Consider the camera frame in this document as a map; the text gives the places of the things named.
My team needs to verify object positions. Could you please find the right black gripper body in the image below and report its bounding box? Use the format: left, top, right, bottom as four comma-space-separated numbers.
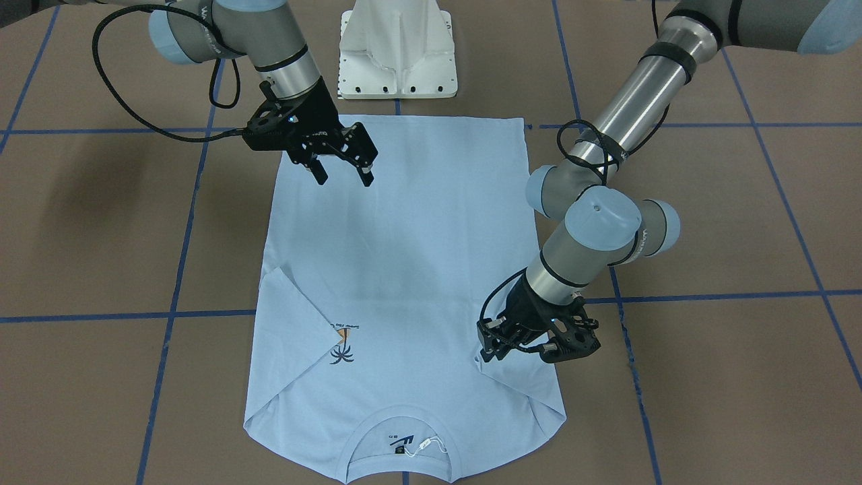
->
279, 77, 345, 159

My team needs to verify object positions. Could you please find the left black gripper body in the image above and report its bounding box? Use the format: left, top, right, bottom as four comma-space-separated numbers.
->
498, 269, 573, 354

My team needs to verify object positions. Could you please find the light blue t-shirt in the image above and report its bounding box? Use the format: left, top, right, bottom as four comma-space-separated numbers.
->
243, 115, 566, 483

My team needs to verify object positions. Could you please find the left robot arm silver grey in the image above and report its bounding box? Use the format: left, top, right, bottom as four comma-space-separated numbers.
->
477, 1, 860, 364

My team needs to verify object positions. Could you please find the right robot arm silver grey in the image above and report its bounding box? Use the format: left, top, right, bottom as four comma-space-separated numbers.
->
90, 1, 378, 187

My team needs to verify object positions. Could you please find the white garment hang tag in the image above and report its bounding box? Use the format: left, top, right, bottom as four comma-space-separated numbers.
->
403, 436, 449, 458

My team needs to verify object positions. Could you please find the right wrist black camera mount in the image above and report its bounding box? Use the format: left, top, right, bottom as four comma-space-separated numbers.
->
241, 101, 294, 151

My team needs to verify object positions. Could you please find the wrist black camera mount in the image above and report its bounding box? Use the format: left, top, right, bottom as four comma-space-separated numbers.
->
241, 101, 294, 151
539, 296, 601, 364

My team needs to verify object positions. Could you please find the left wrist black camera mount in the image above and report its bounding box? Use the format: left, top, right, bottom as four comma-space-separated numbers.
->
539, 296, 601, 364

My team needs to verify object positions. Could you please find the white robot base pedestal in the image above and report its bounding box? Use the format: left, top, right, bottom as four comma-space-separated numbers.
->
337, 1, 459, 100

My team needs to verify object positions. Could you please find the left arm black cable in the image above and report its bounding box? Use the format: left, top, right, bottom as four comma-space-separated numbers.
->
479, 88, 671, 351

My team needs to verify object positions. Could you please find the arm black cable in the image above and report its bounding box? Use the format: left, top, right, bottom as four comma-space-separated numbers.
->
479, 88, 671, 351
92, 3, 251, 143

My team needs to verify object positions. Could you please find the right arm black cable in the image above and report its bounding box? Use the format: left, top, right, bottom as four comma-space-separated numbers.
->
92, 3, 251, 143

